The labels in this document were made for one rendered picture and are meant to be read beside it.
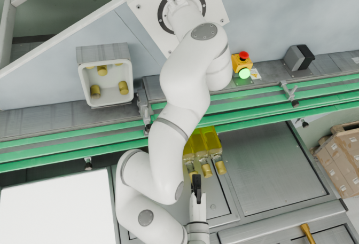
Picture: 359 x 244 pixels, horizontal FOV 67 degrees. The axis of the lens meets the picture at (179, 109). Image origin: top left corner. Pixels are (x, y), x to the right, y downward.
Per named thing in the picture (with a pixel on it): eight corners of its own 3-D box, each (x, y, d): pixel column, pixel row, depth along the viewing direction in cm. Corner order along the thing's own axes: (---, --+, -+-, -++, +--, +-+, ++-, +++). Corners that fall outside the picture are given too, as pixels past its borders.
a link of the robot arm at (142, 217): (205, 201, 71) (163, 179, 80) (174, 159, 57) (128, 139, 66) (171, 261, 65) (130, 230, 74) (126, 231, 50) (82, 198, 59)
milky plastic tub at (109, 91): (86, 91, 109) (88, 108, 104) (75, 47, 91) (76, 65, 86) (130, 85, 113) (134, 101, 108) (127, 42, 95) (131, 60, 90)
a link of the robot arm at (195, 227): (206, 238, 95) (205, 229, 97) (211, 232, 88) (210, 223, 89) (185, 237, 94) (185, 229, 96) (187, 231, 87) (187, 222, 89)
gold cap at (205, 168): (200, 168, 108) (203, 179, 105) (201, 164, 105) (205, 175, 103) (208, 166, 109) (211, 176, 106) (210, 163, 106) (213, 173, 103)
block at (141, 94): (136, 103, 114) (139, 117, 110) (135, 89, 106) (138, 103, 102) (145, 102, 115) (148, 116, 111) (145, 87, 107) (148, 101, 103)
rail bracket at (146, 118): (139, 119, 111) (145, 146, 104) (138, 93, 98) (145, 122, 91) (146, 118, 112) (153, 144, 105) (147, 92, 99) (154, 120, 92)
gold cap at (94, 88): (88, 95, 102) (88, 86, 105) (94, 100, 105) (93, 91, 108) (98, 92, 102) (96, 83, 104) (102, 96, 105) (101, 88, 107)
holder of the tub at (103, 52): (89, 97, 113) (91, 113, 109) (75, 46, 91) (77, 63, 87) (130, 92, 117) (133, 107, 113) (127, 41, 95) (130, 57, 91)
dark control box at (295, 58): (282, 58, 125) (291, 71, 121) (289, 45, 119) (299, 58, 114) (297, 56, 127) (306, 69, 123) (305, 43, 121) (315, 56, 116)
